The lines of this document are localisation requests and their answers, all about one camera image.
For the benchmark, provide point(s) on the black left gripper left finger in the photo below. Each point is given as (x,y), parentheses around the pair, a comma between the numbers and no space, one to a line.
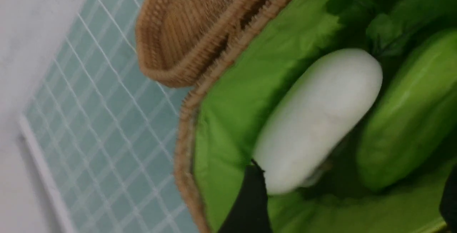
(249,213)

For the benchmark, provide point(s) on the green checkered tablecloth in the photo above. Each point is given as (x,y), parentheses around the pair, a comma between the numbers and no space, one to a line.
(106,132)

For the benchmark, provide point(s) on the woven wicker basket lid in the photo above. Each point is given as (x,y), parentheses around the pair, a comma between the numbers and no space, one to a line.
(176,40)

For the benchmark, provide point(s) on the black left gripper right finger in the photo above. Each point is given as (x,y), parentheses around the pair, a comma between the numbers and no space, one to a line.
(448,204)

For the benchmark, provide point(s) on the white radish with leaves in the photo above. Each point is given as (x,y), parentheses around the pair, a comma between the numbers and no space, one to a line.
(330,98)

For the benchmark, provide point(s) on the woven wicker basket green lining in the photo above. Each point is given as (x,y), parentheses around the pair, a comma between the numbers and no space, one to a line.
(223,115)

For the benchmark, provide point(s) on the green bitter gourd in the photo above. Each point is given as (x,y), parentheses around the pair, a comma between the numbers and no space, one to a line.
(416,112)

